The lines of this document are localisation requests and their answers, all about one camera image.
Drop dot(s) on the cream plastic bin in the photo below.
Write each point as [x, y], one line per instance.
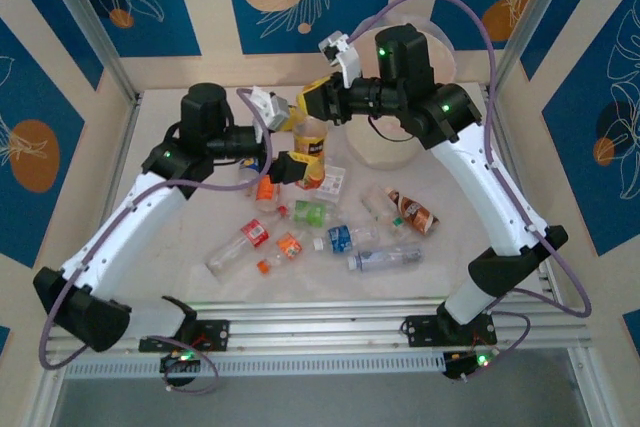
[380, 152]

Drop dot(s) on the clear green cap bottle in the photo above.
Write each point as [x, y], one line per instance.
[380, 204]

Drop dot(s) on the blue label white cap bottle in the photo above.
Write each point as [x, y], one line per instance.
[340, 238]

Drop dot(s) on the black controller board green light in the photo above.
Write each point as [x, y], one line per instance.
[465, 362]
[182, 359]

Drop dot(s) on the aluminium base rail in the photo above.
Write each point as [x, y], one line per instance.
[320, 332]

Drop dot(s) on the brown coffee bottle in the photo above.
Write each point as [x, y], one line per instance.
[417, 212]

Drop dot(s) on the small orange cap bottle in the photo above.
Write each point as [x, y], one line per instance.
[289, 245]

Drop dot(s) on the yellow label amber juice bottle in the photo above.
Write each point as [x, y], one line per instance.
[311, 142]

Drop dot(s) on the green label clear bottle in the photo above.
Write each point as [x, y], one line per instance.
[310, 212]

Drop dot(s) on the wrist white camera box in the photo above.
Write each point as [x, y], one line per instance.
[347, 59]
[272, 109]

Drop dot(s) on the aluminium side rail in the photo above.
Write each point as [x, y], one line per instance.
[547, 282]
[125, 147]

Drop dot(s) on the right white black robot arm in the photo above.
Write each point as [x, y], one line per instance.
[480, 187]

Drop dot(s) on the orange label clear bottle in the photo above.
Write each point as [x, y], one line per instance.
[267, 192]

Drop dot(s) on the square clear white label bottle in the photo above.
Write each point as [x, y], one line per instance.
[335, 182]

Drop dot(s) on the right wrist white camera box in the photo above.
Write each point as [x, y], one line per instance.
[347, 59]

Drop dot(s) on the clear pale blue cap bottle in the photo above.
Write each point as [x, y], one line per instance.
[385, 257]

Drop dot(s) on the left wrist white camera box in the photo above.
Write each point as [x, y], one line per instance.
[272, 109]

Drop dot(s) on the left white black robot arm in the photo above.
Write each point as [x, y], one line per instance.
[125, 227]

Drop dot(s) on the aluminium frame post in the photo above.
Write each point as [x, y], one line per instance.
[85, 22]
[530, 17]

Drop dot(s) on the clear plastic bin liner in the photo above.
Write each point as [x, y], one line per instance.
[442, 47]

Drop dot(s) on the red label clear bottle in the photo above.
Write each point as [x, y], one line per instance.
[255, 233]

